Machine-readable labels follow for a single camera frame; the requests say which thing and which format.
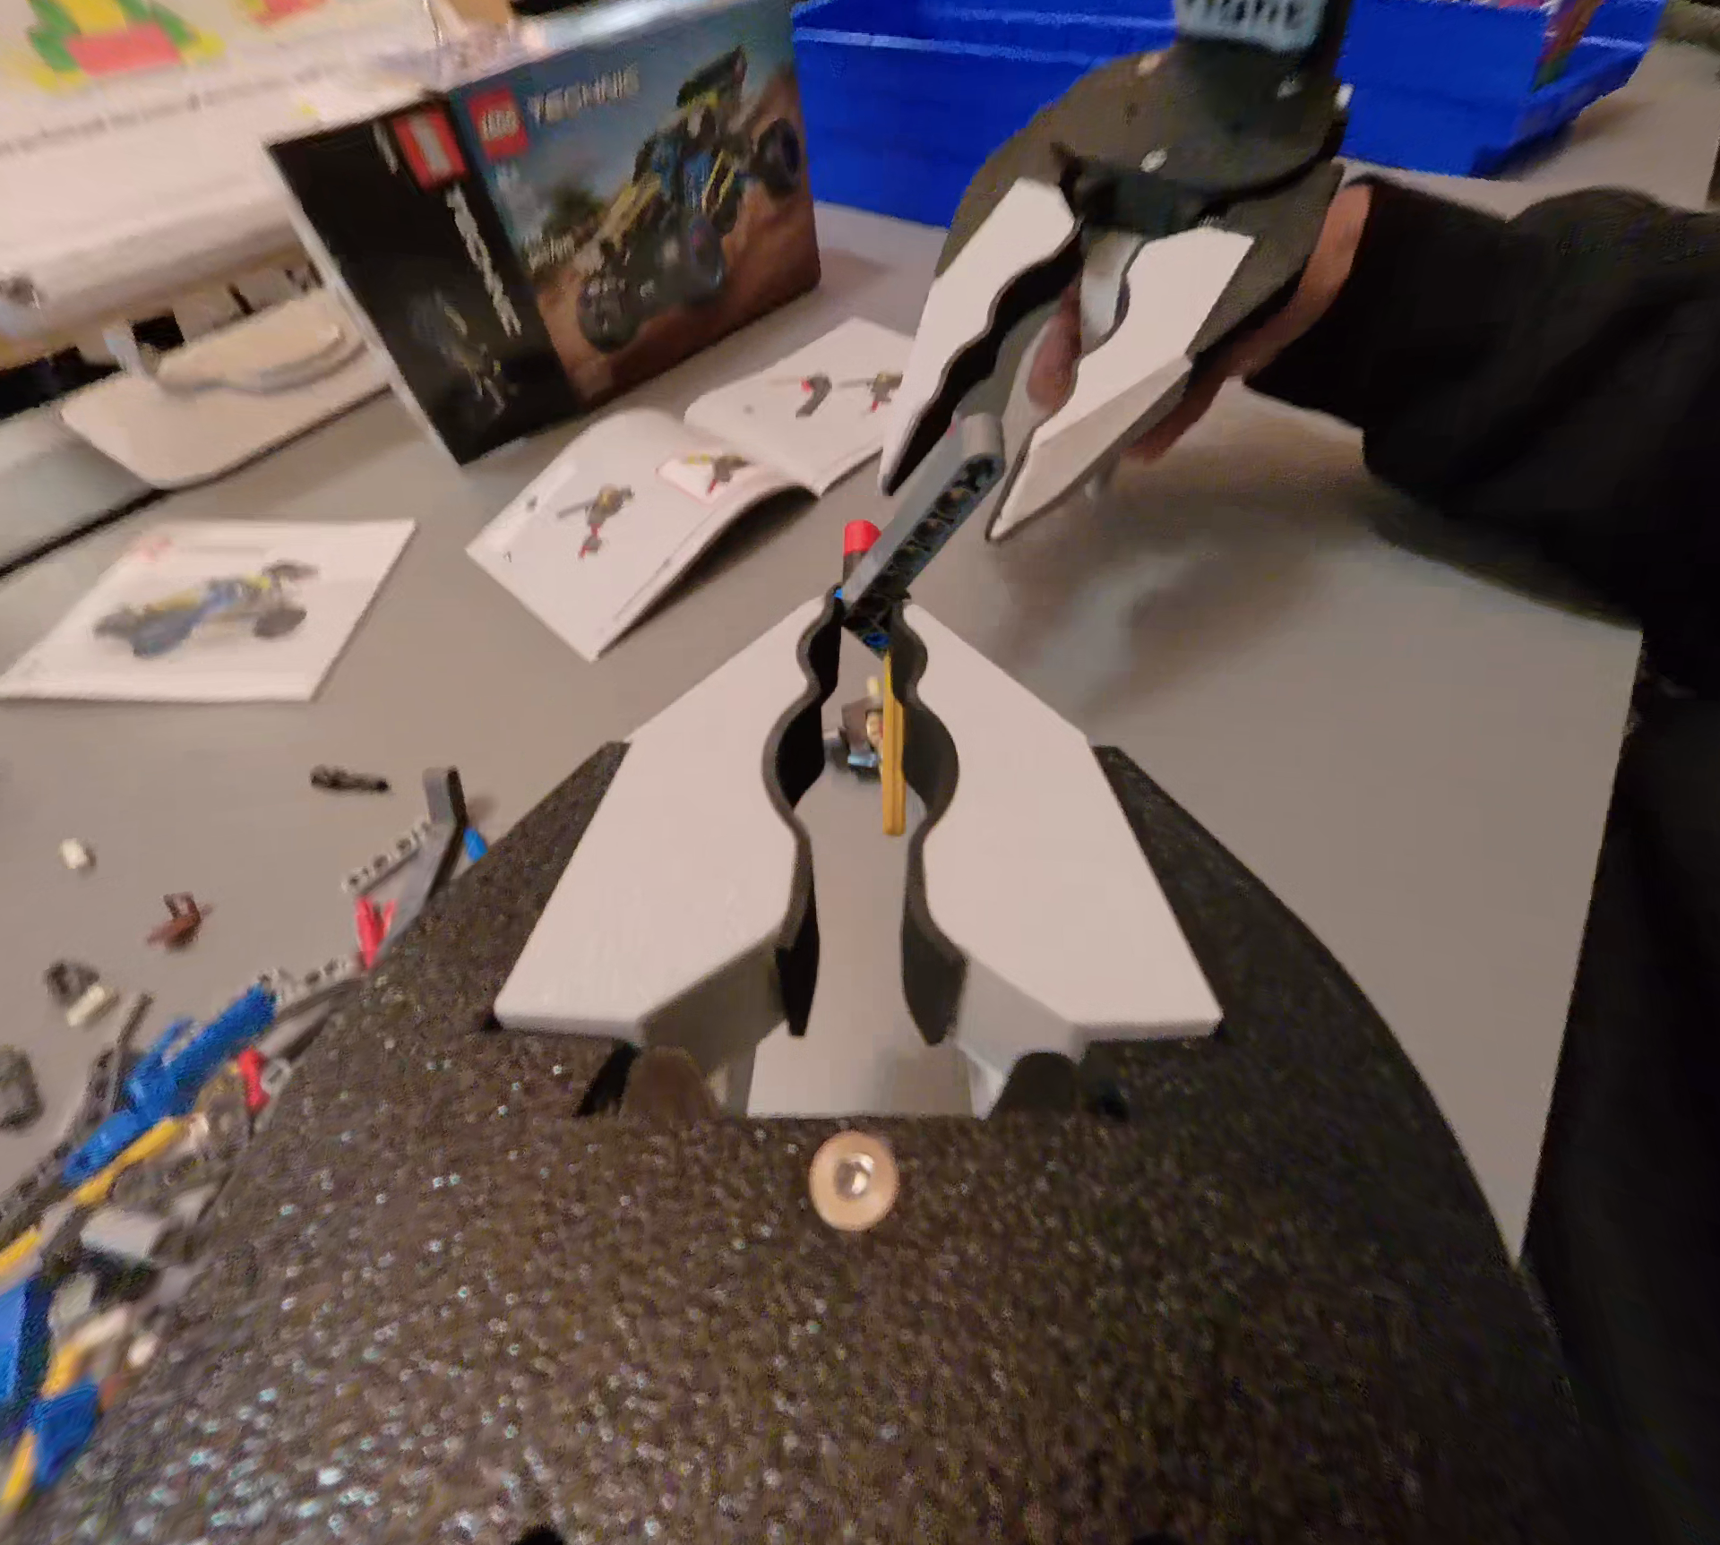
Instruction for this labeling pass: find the closed instruction booklet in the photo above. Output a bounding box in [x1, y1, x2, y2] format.
[0, 517, 422, 705]

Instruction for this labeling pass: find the light grey short beam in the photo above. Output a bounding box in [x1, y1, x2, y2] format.
[342, 832, 446, 898]

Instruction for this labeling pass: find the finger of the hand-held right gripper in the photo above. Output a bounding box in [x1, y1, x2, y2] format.
[875, 172, 1091, 501]
[986, 228, 1261, 545]

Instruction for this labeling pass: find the open instruction booklet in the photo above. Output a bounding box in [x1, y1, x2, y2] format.
[463, 315, 920, 660]

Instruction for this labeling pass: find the dark grey angled beam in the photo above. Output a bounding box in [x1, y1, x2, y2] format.
[402, 765, 472, 944]

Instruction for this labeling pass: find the pile of toy building pieces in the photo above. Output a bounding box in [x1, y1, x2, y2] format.
[0, 872, 402, 1513]

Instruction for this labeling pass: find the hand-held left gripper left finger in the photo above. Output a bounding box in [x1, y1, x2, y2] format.
[488, 590, 843, 1119]

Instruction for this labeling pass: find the grey beam yellow axle assembly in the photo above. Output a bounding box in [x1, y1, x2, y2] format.
[829, 412, 1007, 839]

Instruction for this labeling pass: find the person's right hand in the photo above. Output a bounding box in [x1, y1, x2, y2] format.
[1031, 179, 1374, 464]

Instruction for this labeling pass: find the grey flat stand base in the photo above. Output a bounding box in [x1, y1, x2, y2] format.
[58, 292, 399, 491]

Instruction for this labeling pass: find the toy car set box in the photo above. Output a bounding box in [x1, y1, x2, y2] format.
[265, 0, 823, 464]

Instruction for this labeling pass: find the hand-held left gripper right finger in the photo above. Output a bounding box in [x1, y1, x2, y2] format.
[889, 601, 1222, 1119]

